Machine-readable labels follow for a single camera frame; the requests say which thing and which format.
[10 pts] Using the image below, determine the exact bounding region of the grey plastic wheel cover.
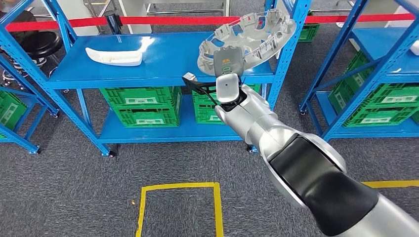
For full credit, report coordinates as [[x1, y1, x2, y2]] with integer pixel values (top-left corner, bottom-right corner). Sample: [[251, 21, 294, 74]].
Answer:
[[197, 8, 297, 77]]

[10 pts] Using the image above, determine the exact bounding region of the blue metal shelf rack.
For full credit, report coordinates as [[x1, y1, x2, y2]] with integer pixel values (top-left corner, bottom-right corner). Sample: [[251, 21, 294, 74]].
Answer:
[[299, 0, 419, 141], [0, 0, 312, 158], [0, 54, 60, 155]]

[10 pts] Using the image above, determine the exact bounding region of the red barrier band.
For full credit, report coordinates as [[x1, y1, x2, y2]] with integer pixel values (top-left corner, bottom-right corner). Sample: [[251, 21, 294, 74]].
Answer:
[[4, 13, 416, 33]]

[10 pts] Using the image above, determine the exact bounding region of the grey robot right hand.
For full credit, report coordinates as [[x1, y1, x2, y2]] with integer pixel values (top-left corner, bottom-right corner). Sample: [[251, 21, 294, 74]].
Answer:
[[213, 45, 245, 77]]

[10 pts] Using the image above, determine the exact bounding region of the black round stool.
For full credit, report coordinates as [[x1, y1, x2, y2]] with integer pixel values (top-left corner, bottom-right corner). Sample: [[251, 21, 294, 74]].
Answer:
[[19, 31, 70, 94]]

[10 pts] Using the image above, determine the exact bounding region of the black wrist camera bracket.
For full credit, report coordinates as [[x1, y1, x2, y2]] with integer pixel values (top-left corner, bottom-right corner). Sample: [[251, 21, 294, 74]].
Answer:
[[182, 77, 219, 106]]

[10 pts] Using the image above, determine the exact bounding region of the person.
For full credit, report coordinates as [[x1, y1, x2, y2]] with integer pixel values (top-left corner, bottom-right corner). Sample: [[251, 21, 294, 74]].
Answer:
[[0, 0, 50, 86]]

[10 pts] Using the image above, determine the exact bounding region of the yellow floor tape square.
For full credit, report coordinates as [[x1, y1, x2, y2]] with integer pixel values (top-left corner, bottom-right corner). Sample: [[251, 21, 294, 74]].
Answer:
[[135, 182, 224, 237]]

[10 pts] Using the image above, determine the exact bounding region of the black barrier post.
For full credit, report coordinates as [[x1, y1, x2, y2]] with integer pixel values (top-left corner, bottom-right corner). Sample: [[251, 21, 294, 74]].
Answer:
[[104, 10, 124, 36]]

